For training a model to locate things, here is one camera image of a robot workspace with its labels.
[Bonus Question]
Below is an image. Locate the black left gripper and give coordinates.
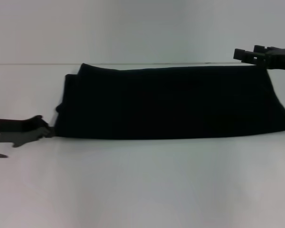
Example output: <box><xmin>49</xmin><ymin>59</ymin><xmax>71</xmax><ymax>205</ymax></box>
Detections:
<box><xmin>0</xmin><ymin>115</ymin><xmax>57</xmax><ymax>148</ymax></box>

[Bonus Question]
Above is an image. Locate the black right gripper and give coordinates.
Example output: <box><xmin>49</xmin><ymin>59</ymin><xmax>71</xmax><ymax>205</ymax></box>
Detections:
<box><xmin>233</xmin><ymin>45</ymin><xmax>285</xmax><ymax>71</ymax></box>

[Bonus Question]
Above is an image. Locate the black t-shirt with FREE print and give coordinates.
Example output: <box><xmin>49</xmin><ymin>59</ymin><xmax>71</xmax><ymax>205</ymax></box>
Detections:
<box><xmin>56</xmin><ymin>62</ymin><xmax>285</xmax><ymax>140</ymax></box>

